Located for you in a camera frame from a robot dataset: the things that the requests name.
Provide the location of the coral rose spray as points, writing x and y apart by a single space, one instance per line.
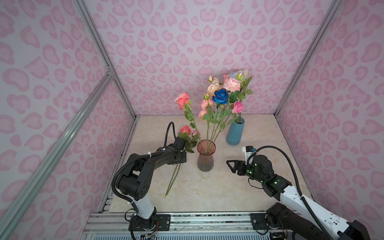
206 115

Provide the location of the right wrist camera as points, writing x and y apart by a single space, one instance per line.
248 151

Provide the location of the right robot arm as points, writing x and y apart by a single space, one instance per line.
294 211

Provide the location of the aluminium frame diagonal strut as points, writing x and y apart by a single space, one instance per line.
21 204

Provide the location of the blue rose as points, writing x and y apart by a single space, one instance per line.
219 113

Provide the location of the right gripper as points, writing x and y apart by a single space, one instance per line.
237 163

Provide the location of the pale blue rose stem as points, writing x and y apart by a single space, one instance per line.
234 75

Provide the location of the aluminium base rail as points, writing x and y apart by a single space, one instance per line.
183 226

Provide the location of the salmon pink rose stem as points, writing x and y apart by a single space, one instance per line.
188 132

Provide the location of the red glass vase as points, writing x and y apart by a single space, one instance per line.
205 156

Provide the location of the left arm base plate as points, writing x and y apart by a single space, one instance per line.
157 222

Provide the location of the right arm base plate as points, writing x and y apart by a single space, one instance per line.
259 221

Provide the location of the peach rose spray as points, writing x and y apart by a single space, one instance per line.
231 85

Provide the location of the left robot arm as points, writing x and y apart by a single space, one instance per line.
132 181

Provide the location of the magenta rose stem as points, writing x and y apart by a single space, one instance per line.
235 112

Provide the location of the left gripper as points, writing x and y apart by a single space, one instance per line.
184 157

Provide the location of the large coral rose stem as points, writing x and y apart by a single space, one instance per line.
185 130

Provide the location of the teal ceramic vase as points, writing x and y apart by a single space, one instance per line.
235 132

